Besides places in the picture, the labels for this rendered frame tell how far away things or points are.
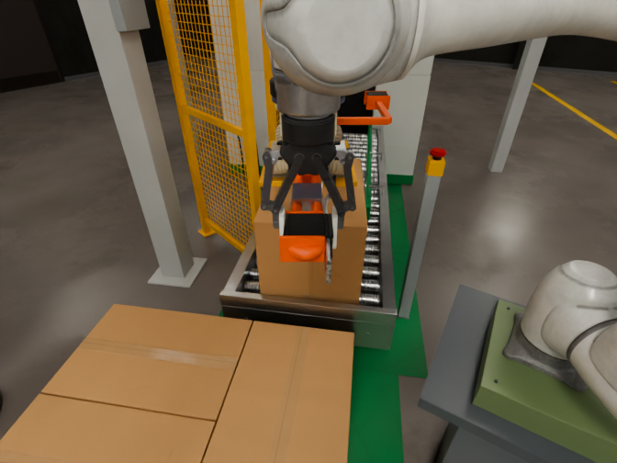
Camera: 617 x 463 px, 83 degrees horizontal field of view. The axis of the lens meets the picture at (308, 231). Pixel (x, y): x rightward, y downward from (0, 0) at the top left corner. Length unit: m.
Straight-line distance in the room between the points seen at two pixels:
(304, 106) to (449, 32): 0.19
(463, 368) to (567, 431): 0.25
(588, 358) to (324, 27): 0.83
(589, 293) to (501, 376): 0.28
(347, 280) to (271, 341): 0.36
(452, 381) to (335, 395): 0.37
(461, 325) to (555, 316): 0.34
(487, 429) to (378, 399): 0.91
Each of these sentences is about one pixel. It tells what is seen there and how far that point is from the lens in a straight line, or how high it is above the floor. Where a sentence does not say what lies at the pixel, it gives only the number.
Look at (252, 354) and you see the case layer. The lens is 1.34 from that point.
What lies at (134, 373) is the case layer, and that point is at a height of 0.54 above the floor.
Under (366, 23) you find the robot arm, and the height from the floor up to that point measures 1.60.
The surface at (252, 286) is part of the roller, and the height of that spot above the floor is 0.55.
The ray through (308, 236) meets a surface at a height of 1.29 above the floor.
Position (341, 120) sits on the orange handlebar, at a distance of 1.18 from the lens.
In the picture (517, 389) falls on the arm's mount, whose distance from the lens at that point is 1.04.
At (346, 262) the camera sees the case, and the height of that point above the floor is 0.79.
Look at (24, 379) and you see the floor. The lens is 2.39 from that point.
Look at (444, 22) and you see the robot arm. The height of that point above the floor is 1.59.
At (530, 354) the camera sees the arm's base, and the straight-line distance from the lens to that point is 1.09.
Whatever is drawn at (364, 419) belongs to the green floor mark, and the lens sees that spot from 1.84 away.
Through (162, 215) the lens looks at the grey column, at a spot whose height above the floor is 0.51.
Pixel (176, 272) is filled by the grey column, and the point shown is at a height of 0.06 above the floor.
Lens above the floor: 1.61
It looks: 34 degrees down
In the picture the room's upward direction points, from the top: straight up
